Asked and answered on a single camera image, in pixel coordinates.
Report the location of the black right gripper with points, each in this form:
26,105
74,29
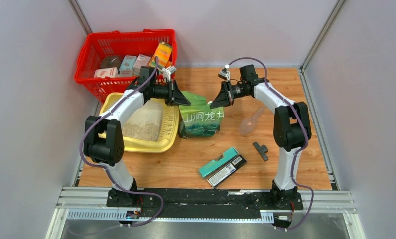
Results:
226,97

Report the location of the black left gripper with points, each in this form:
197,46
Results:
174,94

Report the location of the green cat litter bag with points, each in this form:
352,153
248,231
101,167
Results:
198,120

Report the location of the clear plastic litter scoop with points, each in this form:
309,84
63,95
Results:
248,124

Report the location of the black bag sealing clip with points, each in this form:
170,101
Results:
262,150

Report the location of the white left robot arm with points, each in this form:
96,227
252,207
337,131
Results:
102,144

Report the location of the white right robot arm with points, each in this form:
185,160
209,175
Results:
291,129

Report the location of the yellow litter box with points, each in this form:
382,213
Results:
137,124

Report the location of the pink white small box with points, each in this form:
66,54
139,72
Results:
141,60

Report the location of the teal small box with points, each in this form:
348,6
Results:
126,65

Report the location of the white red small box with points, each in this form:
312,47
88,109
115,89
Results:
106,73

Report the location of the yellow green sponge pack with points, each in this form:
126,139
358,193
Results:
161,56

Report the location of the teal spirit level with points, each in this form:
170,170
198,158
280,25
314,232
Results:
218,162

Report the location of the black RAM stick package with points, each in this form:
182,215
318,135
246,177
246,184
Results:
226,171

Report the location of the brown round lid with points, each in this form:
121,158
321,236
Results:
112,61

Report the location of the red plastic shopping basket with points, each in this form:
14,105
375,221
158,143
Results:
102,44

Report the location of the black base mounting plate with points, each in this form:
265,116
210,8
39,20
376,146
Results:
200,203

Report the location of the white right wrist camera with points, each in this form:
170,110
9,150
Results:
224,73

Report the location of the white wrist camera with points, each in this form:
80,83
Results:
167,73
224,73

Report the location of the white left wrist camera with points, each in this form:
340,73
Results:
167,73

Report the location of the aluminium frame rail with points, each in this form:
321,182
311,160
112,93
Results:
337,8

